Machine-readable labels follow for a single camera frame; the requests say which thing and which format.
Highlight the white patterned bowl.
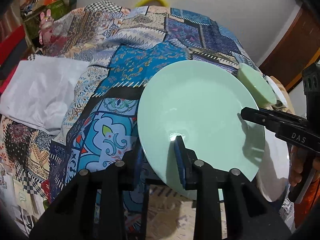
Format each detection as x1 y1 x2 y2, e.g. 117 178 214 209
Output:
264 75 288 108

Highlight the mint green bowl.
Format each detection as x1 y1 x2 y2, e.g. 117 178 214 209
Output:
237 63 277 108

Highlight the white plate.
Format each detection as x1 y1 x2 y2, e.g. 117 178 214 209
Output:
256 129 290 202

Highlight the mint green plate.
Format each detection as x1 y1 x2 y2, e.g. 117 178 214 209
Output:
137 60 265 199

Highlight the right hand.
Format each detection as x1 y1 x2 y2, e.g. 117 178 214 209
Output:
289 146 306 187

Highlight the wooden wardrobe with sliding doors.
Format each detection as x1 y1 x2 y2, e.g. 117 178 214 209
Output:
260 6 319 92

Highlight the white plastic bag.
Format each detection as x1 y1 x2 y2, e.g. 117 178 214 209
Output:
1 56 89 135

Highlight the patchwork patterned cloth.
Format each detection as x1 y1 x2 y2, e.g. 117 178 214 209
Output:
0 0 266 240

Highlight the red box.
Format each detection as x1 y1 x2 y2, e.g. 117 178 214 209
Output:
0 25 27 64

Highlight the pink rabbit toy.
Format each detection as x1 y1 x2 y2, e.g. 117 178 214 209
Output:
39 9 54 46

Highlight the green box of clutter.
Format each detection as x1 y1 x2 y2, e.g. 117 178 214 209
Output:
22 0 72 40

